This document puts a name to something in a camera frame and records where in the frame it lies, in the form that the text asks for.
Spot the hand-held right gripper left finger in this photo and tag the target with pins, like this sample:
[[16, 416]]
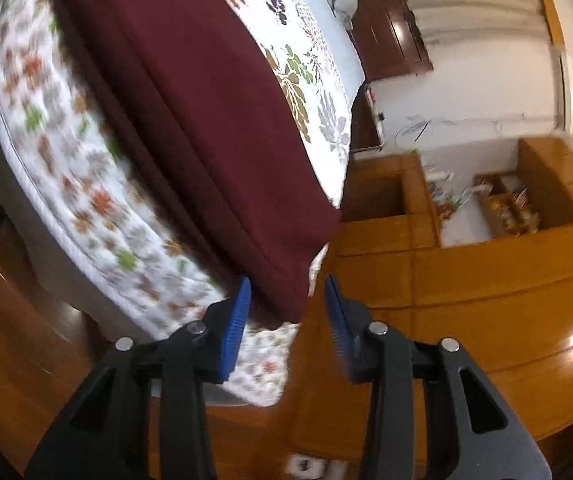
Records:
[[235, 332]]

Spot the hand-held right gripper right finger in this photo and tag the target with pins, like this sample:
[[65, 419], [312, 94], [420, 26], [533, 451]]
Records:
[[339, 332]]

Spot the maroon pants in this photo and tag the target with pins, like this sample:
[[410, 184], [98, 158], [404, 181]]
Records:
[[191, 110]]

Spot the white power strip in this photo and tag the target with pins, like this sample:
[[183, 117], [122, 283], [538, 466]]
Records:
[[304, 465]]

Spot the wooden desk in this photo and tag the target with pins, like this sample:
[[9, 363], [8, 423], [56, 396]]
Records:
[[376, 195]]

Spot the dark wooden nightstand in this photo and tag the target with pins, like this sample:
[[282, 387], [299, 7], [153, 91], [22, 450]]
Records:
[[364, 127]]

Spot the floral quilt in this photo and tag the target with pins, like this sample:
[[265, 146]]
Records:
[[66, 170]]

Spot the wooden overhead cabinet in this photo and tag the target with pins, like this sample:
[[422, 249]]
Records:
[[551, 180]]

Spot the light blue bed sheet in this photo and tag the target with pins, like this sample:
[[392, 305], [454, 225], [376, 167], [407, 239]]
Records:
[[339, 45]]

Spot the dark wooden headboard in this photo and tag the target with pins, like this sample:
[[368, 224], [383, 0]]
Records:
[[391, 25]]

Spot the beige curtain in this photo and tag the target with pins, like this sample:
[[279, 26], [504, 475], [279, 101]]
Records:
[[466, 0]]

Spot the wooden wall shelf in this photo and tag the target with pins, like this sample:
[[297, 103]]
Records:
[[509, 207]]

